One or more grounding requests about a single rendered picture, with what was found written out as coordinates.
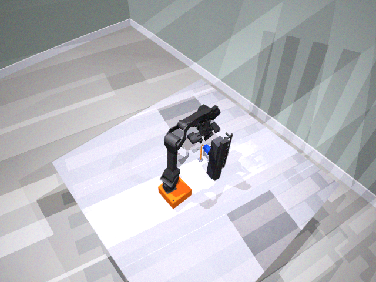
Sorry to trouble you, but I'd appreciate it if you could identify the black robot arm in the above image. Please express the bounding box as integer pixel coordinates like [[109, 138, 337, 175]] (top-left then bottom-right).
[[159, 104, 221, 194]]

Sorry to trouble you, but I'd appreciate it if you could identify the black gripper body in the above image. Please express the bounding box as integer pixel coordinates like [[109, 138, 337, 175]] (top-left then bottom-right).
[[187, 122, 220, 144]]

